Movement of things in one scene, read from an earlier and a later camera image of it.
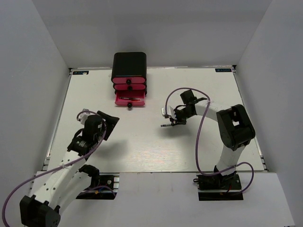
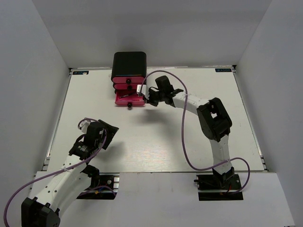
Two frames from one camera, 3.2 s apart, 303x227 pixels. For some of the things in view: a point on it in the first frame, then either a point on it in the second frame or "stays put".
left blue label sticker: [81, 73] stays put
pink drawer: [140, 94] stays put
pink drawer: [128, 80] stays put
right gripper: [176, 120] to [150, 100]
